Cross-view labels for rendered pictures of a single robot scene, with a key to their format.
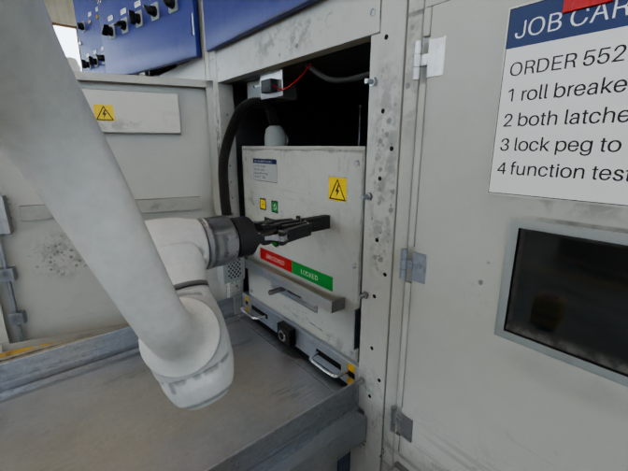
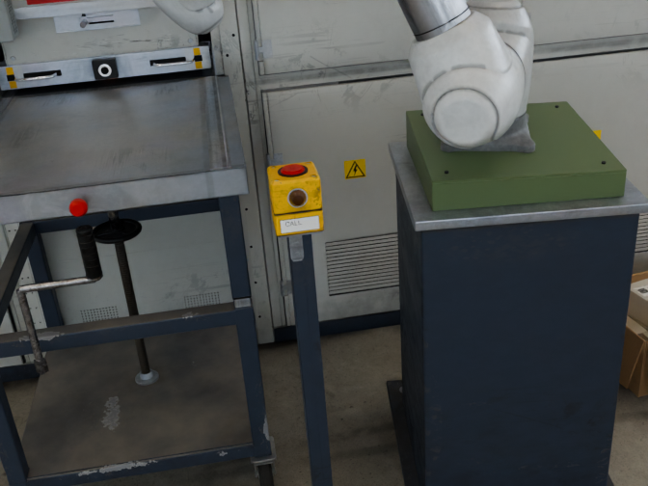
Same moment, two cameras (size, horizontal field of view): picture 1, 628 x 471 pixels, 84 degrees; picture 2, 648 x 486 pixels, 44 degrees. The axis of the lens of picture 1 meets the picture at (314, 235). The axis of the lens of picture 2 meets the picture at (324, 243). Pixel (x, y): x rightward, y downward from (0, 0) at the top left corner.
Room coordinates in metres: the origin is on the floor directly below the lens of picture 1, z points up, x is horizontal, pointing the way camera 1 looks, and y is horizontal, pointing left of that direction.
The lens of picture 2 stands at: (-0.69, 1.52, 1.38)
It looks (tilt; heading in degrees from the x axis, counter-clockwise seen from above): 27 degrees down; 303
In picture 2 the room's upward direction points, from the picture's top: 4 degrees counter-clockwise
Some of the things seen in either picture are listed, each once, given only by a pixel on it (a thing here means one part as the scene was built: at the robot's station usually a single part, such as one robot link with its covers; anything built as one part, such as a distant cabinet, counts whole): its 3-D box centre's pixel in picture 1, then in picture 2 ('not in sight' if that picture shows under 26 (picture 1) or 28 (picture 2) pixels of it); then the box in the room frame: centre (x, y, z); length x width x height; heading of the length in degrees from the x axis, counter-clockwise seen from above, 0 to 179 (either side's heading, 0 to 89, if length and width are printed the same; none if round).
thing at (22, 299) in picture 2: not in sight; (63, 302); (0.46, 0.67, 0.62); 0.17 x 0.03 x 0.30; 41
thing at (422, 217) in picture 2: not in sight; (504, 173); (-0.19, 0.03, 0.74); 0.44 x 0.44 x 0.02; 33
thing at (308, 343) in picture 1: (296, 329); (106, 66); (0.88, 0.05, 0.89); 0.54 x 0.05 x 0.06; 39
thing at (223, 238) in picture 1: (216, 241); not in sight; (0.60, 0.17, 1.23); 0.09 x 0.06 x 0.09; 40
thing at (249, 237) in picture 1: (252, 235); not in sight; (0.64, 0.12, 1.23); 0.09 x 0.08 x 0.07; 130
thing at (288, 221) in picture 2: not in sight; (295, 199); (0.00, 0.51, 0.85); 0.08 x 0.08 x 0.10; 40
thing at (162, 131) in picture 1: (113, 210); not in sight; (1.01, 0.59, 1.21); 0.63 x 0.07 x 0.74; 113
